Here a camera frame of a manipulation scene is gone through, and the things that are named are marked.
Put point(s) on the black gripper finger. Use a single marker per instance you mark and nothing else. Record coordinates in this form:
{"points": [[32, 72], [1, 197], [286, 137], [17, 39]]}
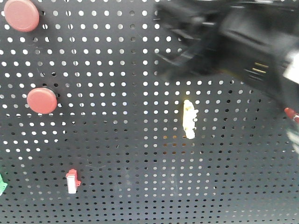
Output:
{"points": [[184, 18]]}

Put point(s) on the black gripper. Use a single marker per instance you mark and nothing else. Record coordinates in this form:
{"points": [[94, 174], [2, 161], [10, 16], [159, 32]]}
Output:
{"points": [[256, 41]]}

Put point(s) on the lower red round button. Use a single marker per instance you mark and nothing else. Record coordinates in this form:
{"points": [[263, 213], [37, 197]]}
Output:
{"points": [[42, 100]]}

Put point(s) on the red round button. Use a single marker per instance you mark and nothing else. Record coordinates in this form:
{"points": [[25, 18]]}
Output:
{"points": [[21, 15], [42, 100]]}

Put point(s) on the upper red round button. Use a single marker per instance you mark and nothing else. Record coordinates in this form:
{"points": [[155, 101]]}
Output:
{"points": [[21, 15]]}

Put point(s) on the black perforated pegboard panel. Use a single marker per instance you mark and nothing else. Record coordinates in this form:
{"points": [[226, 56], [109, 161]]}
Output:
{"points": [[120, 126]]}

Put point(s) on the yellow toggle switch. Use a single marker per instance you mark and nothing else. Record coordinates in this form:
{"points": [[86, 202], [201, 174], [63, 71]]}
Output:
{"points": [[189, 117]]}

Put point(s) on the red lever switch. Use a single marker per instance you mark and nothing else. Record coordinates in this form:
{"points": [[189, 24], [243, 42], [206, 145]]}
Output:
{"points": [[292, 114]]}

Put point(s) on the red-topped white rocker switch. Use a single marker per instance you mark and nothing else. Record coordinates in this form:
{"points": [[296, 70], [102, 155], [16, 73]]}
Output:
{"points": [[72, 181]]}

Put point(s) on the green-topped white rocker switch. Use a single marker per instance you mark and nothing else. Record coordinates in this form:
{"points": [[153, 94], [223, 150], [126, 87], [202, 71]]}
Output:
{"points": [[3, 185]]}

